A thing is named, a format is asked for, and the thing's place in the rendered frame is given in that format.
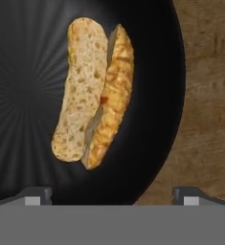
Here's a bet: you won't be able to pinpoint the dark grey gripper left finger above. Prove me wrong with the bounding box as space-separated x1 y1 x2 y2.
0 187 54 207

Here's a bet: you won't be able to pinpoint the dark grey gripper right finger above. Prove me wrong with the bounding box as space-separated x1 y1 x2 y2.
171 186 225 207

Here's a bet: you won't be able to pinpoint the black round bowl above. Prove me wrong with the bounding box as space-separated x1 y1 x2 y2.
0 0 187 206

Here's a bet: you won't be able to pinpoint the pale split hot dog bun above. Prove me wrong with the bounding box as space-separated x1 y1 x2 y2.
51 16 135 170

